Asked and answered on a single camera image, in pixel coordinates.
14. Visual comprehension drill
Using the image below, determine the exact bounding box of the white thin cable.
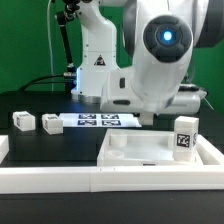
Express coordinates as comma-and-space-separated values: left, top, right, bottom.
46, 0, 56, 92

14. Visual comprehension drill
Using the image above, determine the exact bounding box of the white sheet with AprilTags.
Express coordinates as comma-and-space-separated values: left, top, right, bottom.
59, 113, 140, 127

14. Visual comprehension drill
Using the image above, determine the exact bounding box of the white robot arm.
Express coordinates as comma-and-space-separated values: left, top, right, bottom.
63, 0, 224, 114

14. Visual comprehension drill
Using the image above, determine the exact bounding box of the black cable bundle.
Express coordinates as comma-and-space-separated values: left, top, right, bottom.
18, 73, 77, 93

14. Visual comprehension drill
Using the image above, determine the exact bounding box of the white U-shaped fence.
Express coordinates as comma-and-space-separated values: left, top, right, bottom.
0, 136, 224, 194

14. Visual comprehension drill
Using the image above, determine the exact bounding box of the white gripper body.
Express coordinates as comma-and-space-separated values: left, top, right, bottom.
100, 69, 201, 115

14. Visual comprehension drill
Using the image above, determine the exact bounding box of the white square tabletop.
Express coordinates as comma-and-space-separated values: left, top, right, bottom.
97, 129, 203, 167

